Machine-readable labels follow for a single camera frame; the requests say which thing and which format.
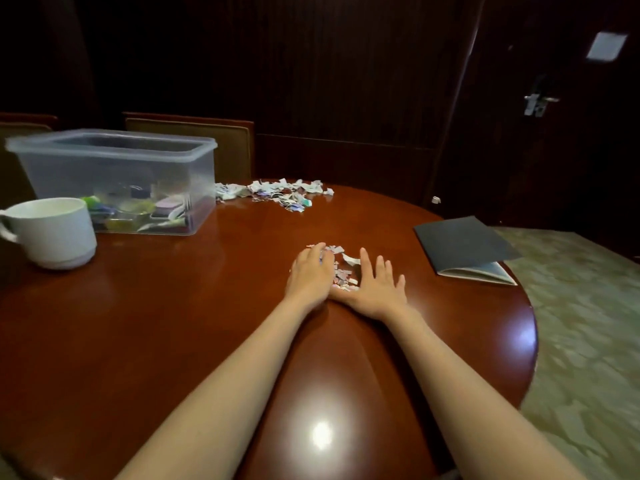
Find large spread of paper scraps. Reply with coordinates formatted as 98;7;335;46
215;178;335;213

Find white ceramic cup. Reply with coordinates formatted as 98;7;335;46
0;197;98;271

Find dark wooden door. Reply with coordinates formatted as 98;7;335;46
432;0;640;263

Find person's right hand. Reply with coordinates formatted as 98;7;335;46
330;247;409;323

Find clear plastic storage box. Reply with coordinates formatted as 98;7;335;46
5;129;219;237

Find person's right forearm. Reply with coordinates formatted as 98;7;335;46
381;306;587;480

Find pale square door plate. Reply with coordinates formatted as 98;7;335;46
585;31;629;62

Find dark grey folder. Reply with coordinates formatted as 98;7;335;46
413;216;522;287

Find person's left hand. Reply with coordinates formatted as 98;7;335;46
284;242;337;312

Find colourful items in clear box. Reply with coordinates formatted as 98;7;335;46
80;191;192;233

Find person's left forearm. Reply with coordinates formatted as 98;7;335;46
114;297;327;480

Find silver door handle lock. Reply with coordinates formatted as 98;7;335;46
523;75;561;118

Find small pile of paper scraps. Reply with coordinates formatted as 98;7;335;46
306;243;362;292

